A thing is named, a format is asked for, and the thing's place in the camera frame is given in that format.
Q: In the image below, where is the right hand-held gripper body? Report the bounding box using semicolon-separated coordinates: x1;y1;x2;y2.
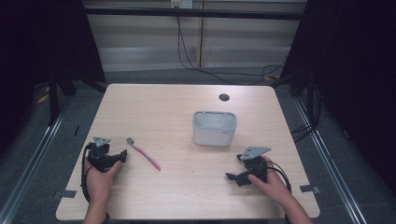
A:
235;146;272;188

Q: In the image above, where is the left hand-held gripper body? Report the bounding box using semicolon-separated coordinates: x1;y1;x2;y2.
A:
86;135;121;173

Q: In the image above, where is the person's left hand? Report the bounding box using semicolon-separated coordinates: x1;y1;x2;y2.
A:
84;160;122;204

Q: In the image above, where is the person's right hand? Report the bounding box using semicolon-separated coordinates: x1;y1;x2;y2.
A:
247;155;294;204

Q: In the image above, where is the pink toothbrush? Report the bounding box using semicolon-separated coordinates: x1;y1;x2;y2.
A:
125;136;163;172

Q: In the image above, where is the white rectangular holder cup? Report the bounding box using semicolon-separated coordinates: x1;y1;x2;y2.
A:
191;110;238;147

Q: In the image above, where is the grey tape strip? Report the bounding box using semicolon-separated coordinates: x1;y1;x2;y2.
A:
51;189;78;200
299;184;321;195

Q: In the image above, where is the black metal stand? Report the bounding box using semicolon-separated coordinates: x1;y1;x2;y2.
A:
47;73;61;127

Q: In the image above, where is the black curtain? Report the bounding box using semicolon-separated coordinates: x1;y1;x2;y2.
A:
0;0;106;157
281;0;396;195

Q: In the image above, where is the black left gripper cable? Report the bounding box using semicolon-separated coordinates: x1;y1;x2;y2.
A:
80;144;95;203

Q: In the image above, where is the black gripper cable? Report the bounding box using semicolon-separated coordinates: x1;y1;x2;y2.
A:
80;144;95;203
265;161;293;194

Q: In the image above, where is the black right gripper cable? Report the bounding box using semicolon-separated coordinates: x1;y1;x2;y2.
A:
265;161;293;194

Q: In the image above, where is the bundle of black floor cables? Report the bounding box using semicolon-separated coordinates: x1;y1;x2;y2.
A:
290;83;323;144

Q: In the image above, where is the metal floor rail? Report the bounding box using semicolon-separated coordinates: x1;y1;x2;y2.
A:
0;96;76;224
292;97;372;224

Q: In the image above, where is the yellow floor cable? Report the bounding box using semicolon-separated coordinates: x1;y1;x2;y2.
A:
35;86;50;105

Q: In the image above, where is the black wall cable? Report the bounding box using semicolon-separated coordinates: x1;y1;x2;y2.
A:
176;7;286;87

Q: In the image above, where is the black horizontal frame bar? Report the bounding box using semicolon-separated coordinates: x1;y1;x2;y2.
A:
83;7;307;21

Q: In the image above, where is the white wall power outlet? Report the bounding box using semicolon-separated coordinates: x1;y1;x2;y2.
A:
170;0;194;9

